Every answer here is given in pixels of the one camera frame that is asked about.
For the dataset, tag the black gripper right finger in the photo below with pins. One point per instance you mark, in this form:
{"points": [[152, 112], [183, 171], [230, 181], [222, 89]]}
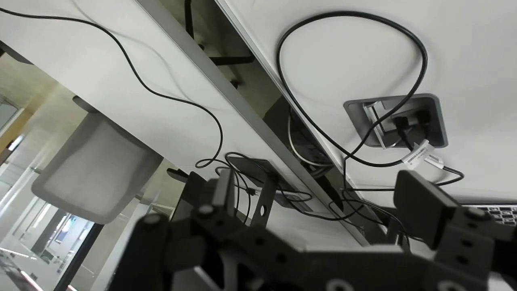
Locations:
{"points": [[422, 207]]}

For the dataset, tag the grey office chair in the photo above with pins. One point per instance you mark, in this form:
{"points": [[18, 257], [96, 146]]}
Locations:
{"points": [[97, 171]]}

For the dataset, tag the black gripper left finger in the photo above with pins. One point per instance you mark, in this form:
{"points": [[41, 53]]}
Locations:
{"points": [[225, 192]]}

